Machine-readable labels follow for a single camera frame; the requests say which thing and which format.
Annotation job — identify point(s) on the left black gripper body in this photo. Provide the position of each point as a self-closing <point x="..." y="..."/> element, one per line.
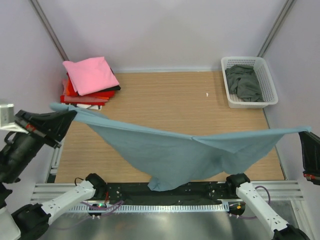
<point x="21" y="150"/>

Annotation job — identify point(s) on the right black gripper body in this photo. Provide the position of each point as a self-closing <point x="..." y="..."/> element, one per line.
<point x="316" y="176"/>

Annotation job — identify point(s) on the blue-grey t shirt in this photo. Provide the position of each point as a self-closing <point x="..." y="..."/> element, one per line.
<point x="174" y="159"/>

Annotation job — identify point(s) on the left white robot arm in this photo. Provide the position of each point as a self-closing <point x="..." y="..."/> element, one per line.
<point x="32" y="220"/>

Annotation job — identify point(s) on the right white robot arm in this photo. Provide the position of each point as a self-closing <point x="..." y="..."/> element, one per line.
<point x="277" y="227"/>

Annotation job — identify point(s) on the light red folded t shirt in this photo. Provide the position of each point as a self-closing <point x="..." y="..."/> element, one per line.
<point x="64" y="98"/>

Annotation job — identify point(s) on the white patterned folded t shirt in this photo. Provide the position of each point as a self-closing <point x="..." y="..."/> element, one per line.
<point x="89" y="107"/>

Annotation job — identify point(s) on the pink folded t shirt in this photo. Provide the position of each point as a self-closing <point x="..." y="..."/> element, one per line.
<point x="90" y="75"/>

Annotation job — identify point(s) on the black folded t shirt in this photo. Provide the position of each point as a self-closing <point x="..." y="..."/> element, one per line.
<point x="113" y="88"/>

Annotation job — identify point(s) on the white plastic basket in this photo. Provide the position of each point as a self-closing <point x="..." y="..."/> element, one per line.
<point x="263" y="75"/>

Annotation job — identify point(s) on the dark grey t shirt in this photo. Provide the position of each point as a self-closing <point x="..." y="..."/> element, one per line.
<point x="242" y="82"/>

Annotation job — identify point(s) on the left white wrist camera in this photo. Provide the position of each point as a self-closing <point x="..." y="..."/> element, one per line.
<point x="7" y="118"/>

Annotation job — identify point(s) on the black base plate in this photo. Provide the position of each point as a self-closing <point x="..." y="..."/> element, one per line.
<point x="190" y="194"/>

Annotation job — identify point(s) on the white slotted cable duct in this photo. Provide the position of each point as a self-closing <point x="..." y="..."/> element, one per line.
<point x="224" y="207"/>

